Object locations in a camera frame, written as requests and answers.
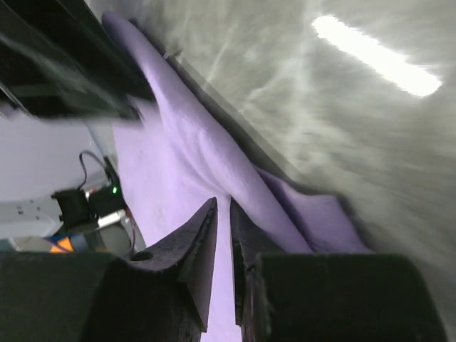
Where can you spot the purple t shirt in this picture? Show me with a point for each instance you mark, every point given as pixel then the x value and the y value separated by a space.
pixel 180 156

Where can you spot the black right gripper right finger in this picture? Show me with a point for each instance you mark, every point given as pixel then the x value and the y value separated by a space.
pixel 280 296

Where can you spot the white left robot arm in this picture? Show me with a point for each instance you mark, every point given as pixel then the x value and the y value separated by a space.
pixel 58 63

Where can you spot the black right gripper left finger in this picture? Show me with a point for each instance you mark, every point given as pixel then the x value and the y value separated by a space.
pixel 160 294

